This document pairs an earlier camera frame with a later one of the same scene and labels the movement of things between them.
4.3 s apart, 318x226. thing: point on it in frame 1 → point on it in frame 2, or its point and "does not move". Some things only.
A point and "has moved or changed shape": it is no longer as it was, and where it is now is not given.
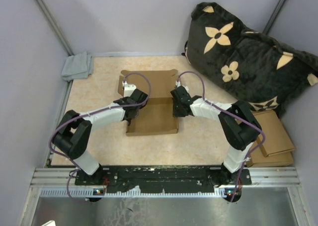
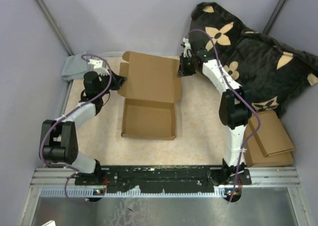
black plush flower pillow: x=246 y=66 does not move
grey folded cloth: x=78 y=66 does not move
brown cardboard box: x=156 y=117 has moved or changed shape
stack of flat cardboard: x=276 y=149 does not move
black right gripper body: x=177 y=112 → x=189 y=68
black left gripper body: x=136 y=113 → x=104 y=81
